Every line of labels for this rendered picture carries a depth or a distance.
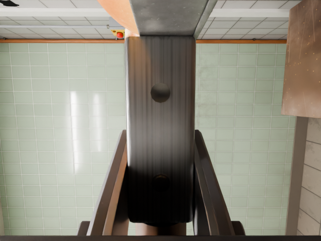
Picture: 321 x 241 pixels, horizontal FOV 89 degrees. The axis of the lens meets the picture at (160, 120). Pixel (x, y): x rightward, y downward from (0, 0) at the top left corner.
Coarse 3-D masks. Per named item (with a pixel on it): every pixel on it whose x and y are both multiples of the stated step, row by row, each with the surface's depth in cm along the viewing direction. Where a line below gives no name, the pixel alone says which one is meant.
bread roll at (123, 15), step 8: (104, 0) 8; (112, 0) 7; (120, 0) 7; (128, 0) 7; (104, 8) 9; (112, 8) 8; (120, 8) 8; (128, 8) 7; (112, 16) 9; (120, 16) 8; (128, 16) 8; (120, 24) 10; (128, 24) 9; (136, 32) 10
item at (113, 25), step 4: (112, 20) 93; (112, 24) 94; (116, 24) 94; (112, 28) 94; (116, 28) 94; (120, 28) 94; (124, 28) 94; (112, 32) 98; (116, 32) 98; (120, 32) 97; (124, 32) 97
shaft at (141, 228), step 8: (136, 224) 9; (144, 224) 8; (176, 224) 8; (184, 224) 9; (136, 232) 9; (144, 232) 8; (152, 232) 8; (160, 232) 8; (168, 232) 8; (176, 232) 8; (184, 232) 9
